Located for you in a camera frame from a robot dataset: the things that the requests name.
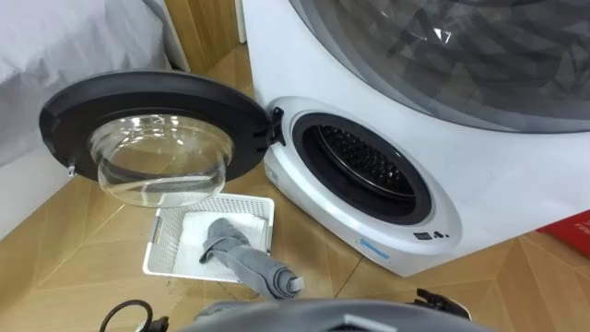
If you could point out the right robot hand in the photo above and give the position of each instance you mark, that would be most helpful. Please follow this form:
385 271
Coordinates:
442 303

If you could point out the white perforated laundry basket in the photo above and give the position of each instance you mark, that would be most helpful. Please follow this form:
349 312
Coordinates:
163 244

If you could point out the white washing machine tower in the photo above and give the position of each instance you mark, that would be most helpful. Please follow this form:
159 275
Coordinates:
484 175

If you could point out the grey rolled towel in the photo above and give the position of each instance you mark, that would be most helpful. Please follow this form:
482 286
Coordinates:
251 267

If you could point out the red flat object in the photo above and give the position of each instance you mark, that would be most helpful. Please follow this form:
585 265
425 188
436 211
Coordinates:
571 233

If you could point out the black round washer door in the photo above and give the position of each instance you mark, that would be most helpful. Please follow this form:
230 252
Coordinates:
152 94

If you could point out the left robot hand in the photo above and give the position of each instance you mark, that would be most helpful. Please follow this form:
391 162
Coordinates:
159 324

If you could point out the robot body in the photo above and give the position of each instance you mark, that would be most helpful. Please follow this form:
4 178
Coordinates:
322 318

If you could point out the grey bed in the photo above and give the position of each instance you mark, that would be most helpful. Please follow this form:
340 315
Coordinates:
60 60

